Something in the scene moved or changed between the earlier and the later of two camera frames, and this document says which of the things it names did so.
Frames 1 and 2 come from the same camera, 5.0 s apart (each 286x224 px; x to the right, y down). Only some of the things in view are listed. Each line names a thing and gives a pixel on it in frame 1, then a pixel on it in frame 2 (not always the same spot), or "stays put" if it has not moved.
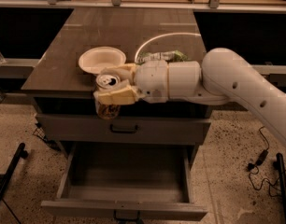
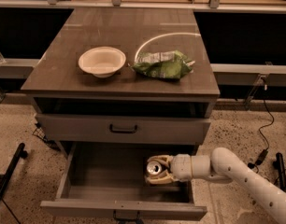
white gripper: x=151 y=79 → x=181 y=167
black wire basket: x=39 y=131 stays put
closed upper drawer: x=127 y=129 stays put
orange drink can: x=104 y=83 → x=153 y=168
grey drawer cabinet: x=64 y=92 stays put
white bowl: x=94 y=60 stays put
